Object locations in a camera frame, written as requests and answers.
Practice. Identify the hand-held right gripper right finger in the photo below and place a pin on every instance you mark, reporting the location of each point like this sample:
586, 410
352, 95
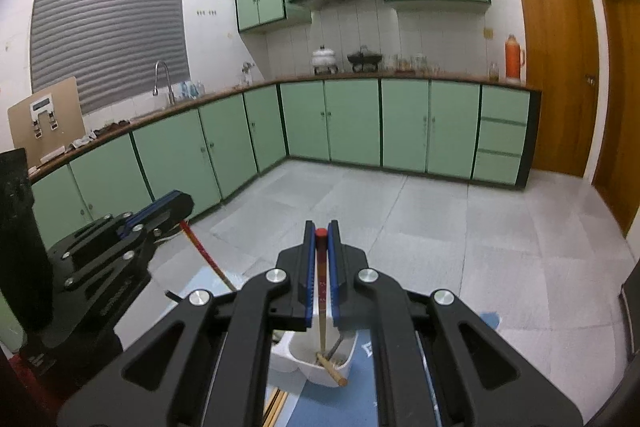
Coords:
336, 277

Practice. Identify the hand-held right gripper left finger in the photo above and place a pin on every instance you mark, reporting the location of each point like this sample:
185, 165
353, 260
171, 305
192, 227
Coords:
311, 277

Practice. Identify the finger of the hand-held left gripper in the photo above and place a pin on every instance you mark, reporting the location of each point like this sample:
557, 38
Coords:
160, 206
150, 239

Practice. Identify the red-tipped chopstick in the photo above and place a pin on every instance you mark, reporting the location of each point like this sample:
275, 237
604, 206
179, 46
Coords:
321, 235

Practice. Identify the red-patterned chopstick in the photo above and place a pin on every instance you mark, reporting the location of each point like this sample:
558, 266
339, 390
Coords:
200, 249

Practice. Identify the white two-compartment utensil holder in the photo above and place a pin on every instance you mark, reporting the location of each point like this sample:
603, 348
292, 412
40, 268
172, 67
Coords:
295, 352

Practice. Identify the plain light wooden chopstick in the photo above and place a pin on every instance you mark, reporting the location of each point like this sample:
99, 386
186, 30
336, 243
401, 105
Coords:
332, 372

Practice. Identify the bundle of wooden chopsticks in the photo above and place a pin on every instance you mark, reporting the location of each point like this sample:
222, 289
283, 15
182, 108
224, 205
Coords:
275, 409

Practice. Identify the dark cloth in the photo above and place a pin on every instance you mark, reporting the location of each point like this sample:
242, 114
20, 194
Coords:
114, 128

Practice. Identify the plastic bottles by sink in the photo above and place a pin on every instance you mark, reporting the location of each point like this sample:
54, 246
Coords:
191, 91

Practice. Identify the cardboard box with label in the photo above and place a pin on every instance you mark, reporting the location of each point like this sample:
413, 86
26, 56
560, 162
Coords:
67, 122

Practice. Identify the dark blue printed mat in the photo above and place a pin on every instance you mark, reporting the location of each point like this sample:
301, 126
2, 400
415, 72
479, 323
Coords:
325, 409

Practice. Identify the metal faucet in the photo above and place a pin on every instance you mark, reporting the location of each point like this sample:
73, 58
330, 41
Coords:
162, 72

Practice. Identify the white clip device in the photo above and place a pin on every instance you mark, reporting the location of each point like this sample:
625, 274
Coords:
42, 107

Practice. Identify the green base cabinets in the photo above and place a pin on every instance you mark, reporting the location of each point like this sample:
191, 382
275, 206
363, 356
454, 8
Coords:
350, 122

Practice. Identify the glass kettle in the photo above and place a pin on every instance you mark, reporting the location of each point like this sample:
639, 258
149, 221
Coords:
246, 74

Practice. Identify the grey window blind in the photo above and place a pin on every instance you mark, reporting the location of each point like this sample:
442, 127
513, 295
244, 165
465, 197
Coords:
105, 27

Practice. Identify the white cooking pot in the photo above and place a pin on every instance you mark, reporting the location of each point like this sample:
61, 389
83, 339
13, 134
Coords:
326, 59

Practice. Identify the black wok with lid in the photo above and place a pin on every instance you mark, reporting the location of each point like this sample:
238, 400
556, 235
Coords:
365, 58

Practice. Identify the glass jar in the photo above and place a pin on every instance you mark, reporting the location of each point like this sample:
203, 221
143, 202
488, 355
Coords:
402, 63
420, 63

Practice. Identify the small brown jar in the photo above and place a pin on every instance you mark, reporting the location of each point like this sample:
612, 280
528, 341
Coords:
494, 73

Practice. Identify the orange thermos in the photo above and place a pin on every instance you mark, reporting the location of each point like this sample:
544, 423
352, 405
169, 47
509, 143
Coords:
514, 59

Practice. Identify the closed wooden door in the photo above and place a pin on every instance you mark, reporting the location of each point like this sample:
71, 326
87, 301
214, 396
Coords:
555, 67

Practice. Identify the wooden side door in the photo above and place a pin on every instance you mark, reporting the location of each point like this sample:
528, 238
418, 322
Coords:
622, 107

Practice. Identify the wall hooks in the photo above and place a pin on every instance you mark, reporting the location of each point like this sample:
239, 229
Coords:
207, 12

